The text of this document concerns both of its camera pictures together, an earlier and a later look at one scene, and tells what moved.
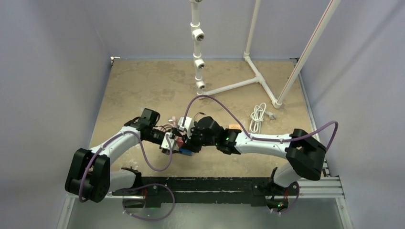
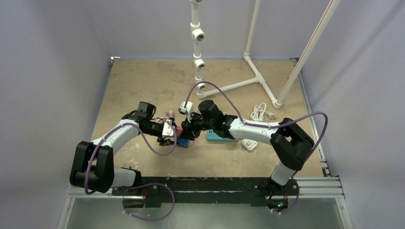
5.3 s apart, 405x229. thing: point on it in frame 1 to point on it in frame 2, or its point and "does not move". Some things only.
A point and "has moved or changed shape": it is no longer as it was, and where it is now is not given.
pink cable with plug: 173,119 has moved or changed shape
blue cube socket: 186,151 has moved or changed shape
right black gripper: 196,136 to 192,127
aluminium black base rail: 221,192 does not move
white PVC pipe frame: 198,35 does not move
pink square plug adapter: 180,141 has moved or changed shape
